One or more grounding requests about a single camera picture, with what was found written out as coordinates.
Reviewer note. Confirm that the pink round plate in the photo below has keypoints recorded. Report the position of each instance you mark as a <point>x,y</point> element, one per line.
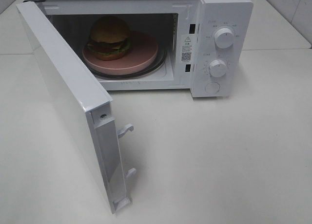
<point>142,53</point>

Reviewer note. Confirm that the round door release button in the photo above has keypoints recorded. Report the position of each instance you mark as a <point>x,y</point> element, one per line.
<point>212,88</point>

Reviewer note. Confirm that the white microwave door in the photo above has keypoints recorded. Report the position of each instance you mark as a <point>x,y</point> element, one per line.
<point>83,105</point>

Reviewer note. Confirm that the burger with lettuce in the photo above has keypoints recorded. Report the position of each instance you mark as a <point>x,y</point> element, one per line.
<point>109,38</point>

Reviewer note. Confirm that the glass microwave turntable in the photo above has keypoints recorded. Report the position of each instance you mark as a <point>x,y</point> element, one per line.
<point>154,66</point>

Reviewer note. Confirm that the lower white timer knob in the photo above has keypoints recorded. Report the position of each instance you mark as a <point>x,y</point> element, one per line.
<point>217,68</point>

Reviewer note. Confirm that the white microwave oven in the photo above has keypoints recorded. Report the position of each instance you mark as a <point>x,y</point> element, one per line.
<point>183,28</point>

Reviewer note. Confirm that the upper white power knob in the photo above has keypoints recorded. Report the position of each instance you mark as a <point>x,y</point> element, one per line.
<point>224,37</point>

